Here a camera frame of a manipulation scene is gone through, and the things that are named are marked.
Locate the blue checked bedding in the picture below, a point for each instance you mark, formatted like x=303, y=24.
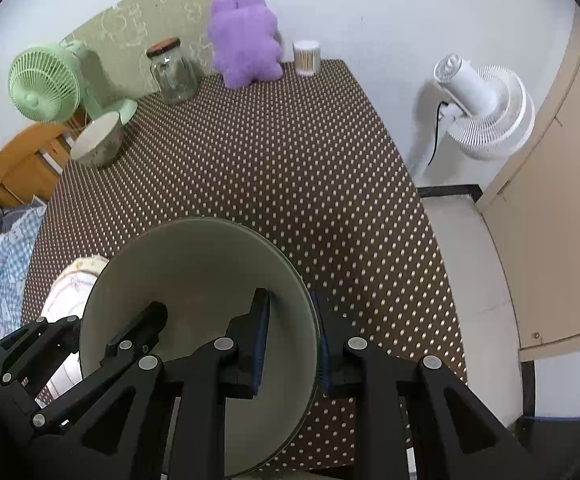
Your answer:
x=0, y=270

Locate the glass jar black lid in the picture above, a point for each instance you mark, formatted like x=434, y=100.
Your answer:
x=172, y=80

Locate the cotton swab container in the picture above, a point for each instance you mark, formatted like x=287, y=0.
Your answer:
x=306, y=60

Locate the small floral bowl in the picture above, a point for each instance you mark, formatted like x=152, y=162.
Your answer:
x=102, y=145

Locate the beige door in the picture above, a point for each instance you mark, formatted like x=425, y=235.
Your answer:
x=560, y=210

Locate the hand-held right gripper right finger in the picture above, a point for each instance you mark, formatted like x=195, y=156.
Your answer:
x=322, y=345

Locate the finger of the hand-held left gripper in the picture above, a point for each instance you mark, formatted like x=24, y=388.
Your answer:
x=67, y=322
x=156, y=312

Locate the black baseboard strip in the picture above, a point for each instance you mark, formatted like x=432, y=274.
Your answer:
x=447, y=191

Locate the wooden furniture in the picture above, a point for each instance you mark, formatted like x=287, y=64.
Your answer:
x=20, y=160

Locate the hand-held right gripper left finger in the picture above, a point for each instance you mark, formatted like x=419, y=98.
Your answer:
x=262, y=340

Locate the purple plush toy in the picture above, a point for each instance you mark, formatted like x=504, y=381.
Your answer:
x=245, y=40

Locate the white plate yellow flowers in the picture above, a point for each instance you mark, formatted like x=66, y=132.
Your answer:
x=72, y=285

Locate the green fan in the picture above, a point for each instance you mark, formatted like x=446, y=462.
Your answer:
x=45, y=85

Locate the white fan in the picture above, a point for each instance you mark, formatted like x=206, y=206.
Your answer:
x=490, y=105

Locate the white bowl green rim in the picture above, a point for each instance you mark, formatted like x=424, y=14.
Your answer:
x=195, y=270

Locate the green patterned wall sheet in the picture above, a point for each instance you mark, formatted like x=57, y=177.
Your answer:
x=130, y=15

